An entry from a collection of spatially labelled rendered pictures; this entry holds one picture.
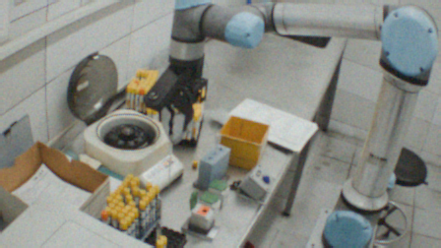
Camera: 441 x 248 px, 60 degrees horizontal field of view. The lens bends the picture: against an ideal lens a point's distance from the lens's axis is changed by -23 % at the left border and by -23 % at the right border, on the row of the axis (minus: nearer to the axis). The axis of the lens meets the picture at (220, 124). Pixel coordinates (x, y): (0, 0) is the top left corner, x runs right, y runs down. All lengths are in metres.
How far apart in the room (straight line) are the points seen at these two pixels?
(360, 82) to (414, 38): 2.75
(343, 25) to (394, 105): 0.23
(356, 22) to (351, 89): 2.60
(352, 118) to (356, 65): 0.44
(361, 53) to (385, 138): 2.60
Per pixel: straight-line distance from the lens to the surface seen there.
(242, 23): 0.91
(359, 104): 3.57
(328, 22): 0.96
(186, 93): 1.03
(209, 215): 1.19
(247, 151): 1.46
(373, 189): 0.90
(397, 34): 0.76
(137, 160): 1.29
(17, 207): 1.15
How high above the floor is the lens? 1.72
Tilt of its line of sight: 30 degrees down
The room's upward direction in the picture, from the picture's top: 8 degrees clockwise
